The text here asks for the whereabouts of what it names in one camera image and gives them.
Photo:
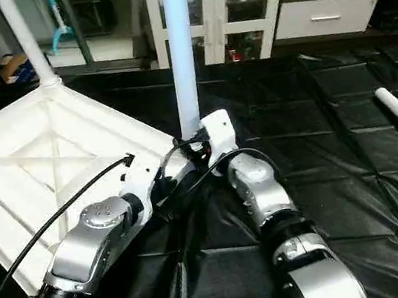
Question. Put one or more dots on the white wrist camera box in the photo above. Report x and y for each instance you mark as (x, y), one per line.
(143, 183)
(218, 135)

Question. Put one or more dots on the white glass-door cabinet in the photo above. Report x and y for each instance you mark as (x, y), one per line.
(223, 10)

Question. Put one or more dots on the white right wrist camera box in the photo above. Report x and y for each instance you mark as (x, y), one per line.
(218, 135)

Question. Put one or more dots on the black work mat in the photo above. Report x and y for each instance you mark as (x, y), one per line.
(314, 117)

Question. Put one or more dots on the white plastic table top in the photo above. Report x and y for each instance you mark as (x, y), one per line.
(35, 158)

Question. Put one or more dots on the blue plastic bag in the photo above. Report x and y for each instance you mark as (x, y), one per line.
(18, 67)

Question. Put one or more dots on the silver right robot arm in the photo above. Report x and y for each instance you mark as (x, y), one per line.
(277, 220)

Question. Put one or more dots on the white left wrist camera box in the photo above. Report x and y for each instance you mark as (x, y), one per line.
(143, 183)

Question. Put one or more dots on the white drawer unit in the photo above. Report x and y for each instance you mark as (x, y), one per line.
(325, 16)

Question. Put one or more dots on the light blue hooked pole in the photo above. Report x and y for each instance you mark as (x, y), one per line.
(60, 31)

